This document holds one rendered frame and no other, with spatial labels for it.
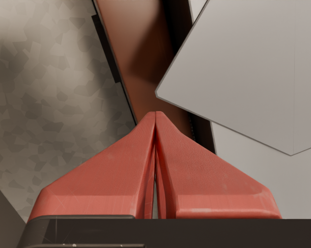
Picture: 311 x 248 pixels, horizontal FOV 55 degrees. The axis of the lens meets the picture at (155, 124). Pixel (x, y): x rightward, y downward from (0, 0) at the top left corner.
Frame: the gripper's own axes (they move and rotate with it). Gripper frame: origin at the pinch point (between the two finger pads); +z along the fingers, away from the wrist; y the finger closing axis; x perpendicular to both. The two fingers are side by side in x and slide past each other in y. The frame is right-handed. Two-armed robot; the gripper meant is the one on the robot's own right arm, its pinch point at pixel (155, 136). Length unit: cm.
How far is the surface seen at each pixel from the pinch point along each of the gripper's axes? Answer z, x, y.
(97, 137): 21.4, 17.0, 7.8
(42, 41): 21.5, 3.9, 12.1
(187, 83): 6.0, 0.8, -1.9
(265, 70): 7.3, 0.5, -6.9
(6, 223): 70, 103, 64
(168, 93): 5.6, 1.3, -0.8
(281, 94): 7.5, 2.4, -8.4
